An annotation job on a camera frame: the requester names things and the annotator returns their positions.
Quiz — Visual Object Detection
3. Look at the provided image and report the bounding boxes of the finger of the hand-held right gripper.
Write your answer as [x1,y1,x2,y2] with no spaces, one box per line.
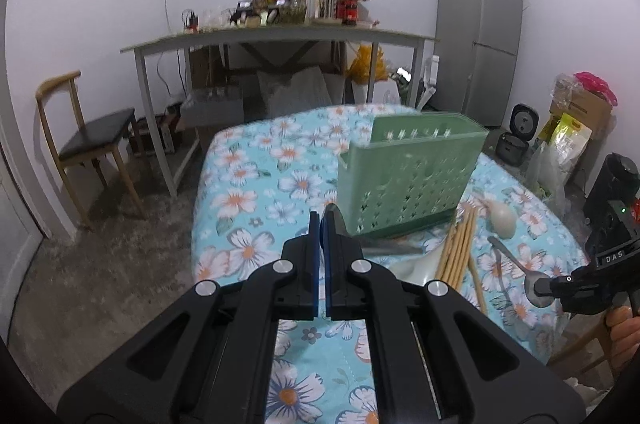
[556,295,602,316]
[534,265,598,299]

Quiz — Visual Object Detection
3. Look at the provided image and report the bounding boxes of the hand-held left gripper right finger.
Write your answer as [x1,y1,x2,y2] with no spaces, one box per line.
[322,204,586,424]

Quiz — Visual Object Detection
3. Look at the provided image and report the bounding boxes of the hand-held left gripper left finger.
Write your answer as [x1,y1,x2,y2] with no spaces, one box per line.
[57,211,320,424]

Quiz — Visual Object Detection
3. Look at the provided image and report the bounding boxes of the metal spoon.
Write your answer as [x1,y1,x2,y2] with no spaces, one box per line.
[487,236,557,309]

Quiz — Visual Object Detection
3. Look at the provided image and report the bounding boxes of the cream rice paddle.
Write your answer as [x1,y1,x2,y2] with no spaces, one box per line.
[462,195,517,240]

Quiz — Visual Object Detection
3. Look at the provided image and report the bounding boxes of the white ceramic spoon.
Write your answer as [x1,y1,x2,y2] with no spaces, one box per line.
[389,246,453,287]

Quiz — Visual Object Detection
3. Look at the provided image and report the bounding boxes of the green plastic utensil holder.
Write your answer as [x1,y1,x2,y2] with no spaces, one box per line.
[337,111,490,240]

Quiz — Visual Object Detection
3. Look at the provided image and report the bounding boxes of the person's right hand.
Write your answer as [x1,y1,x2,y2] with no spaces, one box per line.
[605,304,640,375]

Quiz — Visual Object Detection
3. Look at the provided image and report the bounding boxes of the plastic bag with greens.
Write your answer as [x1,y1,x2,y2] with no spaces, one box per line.
[525,144,569,212]

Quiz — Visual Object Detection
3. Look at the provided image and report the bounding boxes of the floral blue table blanket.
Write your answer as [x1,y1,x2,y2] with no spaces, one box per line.
[192,103,588,424]

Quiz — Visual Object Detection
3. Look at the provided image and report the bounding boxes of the yellow green packet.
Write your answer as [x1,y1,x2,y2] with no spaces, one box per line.
[539,111,594,172]

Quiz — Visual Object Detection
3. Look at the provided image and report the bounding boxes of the black rice cooker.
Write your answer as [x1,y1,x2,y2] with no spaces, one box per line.
[495,103,540,167]

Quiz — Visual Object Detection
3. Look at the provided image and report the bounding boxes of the pink plastic item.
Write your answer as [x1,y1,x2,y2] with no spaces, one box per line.
[574,71,619,106]

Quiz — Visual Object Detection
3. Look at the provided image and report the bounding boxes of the white sack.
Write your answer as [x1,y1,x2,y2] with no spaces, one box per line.
[256,66,332,117]

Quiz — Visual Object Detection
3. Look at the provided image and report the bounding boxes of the clear plastic storage box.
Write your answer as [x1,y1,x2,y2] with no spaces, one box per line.
[179,86,246,131]

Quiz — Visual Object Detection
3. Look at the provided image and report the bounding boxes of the dark green bag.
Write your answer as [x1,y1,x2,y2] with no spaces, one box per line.
[392,66,419,107]

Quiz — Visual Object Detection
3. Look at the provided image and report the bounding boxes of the yellow bag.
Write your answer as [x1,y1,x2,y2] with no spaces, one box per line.
[348,44,392,85]

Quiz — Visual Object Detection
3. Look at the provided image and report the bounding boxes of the white plastic object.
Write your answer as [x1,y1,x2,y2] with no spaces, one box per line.
[424,54,442,110]

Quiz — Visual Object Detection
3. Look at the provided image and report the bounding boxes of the brown cardboard box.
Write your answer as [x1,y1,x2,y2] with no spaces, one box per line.
[189,46,228,90]

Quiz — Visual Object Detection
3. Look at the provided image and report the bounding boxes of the silver refrigerator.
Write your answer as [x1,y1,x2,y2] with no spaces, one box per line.
[432,0,524,127]

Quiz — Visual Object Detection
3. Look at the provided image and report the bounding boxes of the grey long table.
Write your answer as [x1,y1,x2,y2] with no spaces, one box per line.
[120,25,441,197]

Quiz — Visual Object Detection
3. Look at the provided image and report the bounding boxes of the wooden chair black seat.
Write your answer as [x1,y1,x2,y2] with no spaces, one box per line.
[35,70,147,231]

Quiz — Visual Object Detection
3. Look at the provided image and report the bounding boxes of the red label bottle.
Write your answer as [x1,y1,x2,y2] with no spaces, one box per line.
[338,0,359,26]

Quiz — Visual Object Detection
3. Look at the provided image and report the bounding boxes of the assorted jars and boxes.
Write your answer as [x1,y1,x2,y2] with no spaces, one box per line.
[180,0,376,34]

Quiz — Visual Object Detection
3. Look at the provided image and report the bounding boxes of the white door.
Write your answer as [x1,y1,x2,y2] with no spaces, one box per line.
[0,0,53,250]

